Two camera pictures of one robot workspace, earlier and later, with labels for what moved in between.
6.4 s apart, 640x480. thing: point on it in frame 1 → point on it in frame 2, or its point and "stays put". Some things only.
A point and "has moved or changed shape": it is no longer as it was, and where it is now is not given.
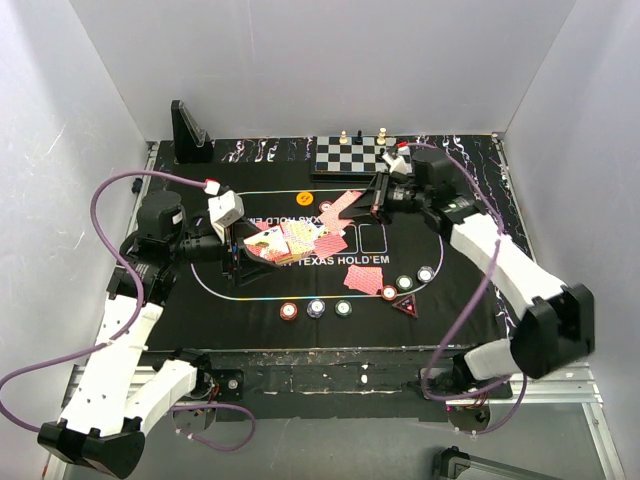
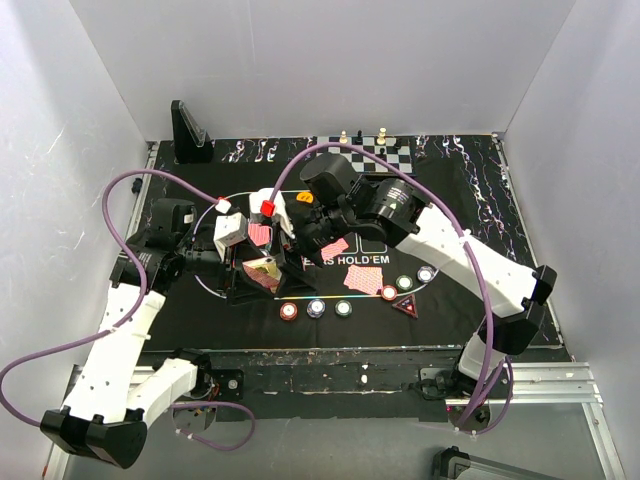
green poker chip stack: [343, 308] stays put
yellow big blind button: [304, 198] stays put
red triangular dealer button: [408, 304] stays put
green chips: [404, 282] stays put
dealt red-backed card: [366, 279] stays put
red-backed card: [330, 243] stays put
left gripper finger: [248, 268] → [242, 290]
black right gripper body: [407, 197] → [317, 230]
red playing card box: [269, 244] has moved or changed shape
